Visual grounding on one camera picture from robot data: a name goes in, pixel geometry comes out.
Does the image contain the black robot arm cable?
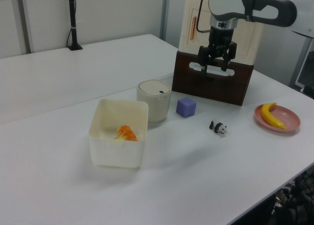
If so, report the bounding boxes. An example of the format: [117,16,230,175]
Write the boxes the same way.
[195,0,212,34]

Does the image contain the pink plate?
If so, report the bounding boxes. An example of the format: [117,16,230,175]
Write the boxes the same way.
[254,104,301,133]

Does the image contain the white drawer handle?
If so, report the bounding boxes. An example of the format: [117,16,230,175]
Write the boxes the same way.
[188,61,235,77]

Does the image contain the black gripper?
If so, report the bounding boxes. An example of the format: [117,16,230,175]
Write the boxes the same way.
[197,26,238,78]

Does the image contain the dark brown wooden drawer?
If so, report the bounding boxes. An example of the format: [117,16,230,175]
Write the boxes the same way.
[171,50,254,107]

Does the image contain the black pole stand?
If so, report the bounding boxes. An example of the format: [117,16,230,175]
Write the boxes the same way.
[66,0,83,51]

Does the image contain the yellow toy banana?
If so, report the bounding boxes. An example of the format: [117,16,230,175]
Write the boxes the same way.
[260,102,287,130]

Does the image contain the white square plastic container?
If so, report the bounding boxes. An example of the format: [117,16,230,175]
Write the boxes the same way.
[88,98,149,169]

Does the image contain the cream toy cabinet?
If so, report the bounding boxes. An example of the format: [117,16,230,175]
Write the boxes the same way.
[178,0,264,65]

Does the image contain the small panda figurine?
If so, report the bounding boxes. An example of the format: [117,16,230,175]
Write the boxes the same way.
[209,120,228,137]

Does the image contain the beige lidded trash can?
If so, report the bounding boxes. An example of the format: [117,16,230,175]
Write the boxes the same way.
[136,79,173,124]

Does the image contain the orange fruit piece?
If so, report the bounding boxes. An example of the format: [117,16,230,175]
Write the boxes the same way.
[114,125,138,142]

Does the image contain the black tangled cables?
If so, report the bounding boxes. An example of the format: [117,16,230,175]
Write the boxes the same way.
[272,165,314,225]

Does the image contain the orange cabinet door handle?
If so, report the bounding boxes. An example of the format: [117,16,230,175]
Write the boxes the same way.
[189,15,197,41]

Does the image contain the purple cube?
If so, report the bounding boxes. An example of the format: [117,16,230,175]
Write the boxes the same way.
[175,97,198,119]

